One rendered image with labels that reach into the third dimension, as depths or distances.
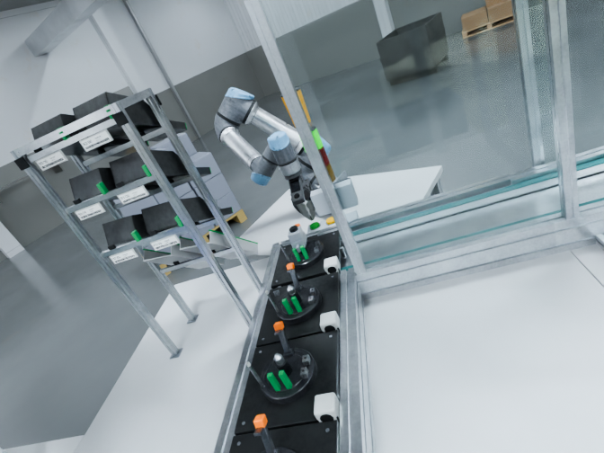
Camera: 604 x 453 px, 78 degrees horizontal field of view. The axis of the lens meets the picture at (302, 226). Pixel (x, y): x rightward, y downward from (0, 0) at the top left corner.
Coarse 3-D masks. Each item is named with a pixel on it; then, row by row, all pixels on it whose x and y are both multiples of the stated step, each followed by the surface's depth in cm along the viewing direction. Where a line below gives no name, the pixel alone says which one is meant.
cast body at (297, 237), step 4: (292, 228) 126; (296, 228) 126; (300, 228) 127; (292, 232) 126; (296, 232) 125; (300, 232) 126; (304, 232) 130; (288, 236) 126; (292, 236) 125; (296, 236) 125; (300, 236) 125; (304, 236) 128; (292, 240) 126; (296, 240) 126; (300, 240) 126; (304, 240) 127; (292, 244) 126; (296, 244) 126; (300, 244) 126; (304, 244) 126; (296, 248) 124
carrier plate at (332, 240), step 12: (312, 240) 140; (324, 240) 137; (336, 240) 133; (288, 252) 140; (336, 252) 127; (276, 264) 136; (276, 276) 129; (288, 276) 126; (300, 276) 123; (312, 276) 121
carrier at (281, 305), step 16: (336, 272) 117; (288, 288) 107; (304, 288) 114; (320, 288) 114; (336, 288) 111; (272, 304) 106; (288, 304) 104; (304, 304) 107; (320, 304) 107; (336, 304) 105; (272, 320) 110; (288, 320) 104; (304, 320) 104; (320, 320) 99; (336, 320) 97; (272, 336) 104; (288, 336) 101; (304, 336) 100
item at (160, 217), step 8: (184, 200) 112; (192, 200) 115; (200, 200) 119; (152, 208) 111; (160, 208) 110; (168, 208) 109; (192, 208) 115; (200, 208) 118; (208, 208) 121; (144, 216) 113; (152, 216) 112; (160, 216) 111; (168, 216) 109; (192, 216) 114; (200, 216) 117; (208, 216) 121; (152, 224) 112; (160, 224) 111; (168, 224) 110; (176, 224) 109
